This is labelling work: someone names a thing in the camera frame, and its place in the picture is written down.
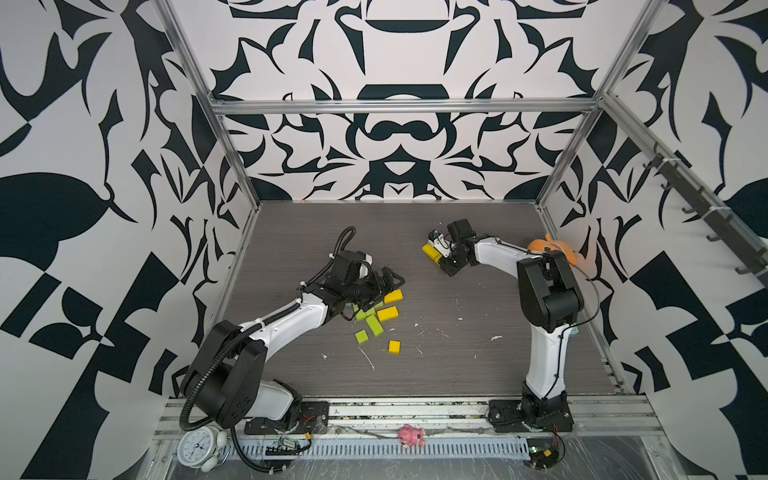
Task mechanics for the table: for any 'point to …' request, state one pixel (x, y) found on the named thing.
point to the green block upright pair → (362, 315)
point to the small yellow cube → (394, 347)
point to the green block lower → (373, 322)
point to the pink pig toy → (411, 436)
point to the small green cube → (361, 336)
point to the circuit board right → (543, 456)
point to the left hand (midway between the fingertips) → (394, 282)
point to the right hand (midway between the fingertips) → (447, 257)
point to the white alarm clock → (204, 447)
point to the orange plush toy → (540, 245)
